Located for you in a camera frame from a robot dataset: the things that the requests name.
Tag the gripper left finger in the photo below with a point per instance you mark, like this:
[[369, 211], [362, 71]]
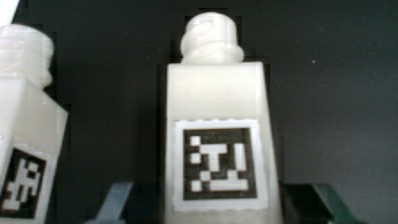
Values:
[[111, 207]]

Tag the white leg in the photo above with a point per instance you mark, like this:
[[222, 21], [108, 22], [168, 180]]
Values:
[[220, 171], [32, 125]]

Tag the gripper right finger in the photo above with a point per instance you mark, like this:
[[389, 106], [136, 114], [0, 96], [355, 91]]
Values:
[[312, 205]]

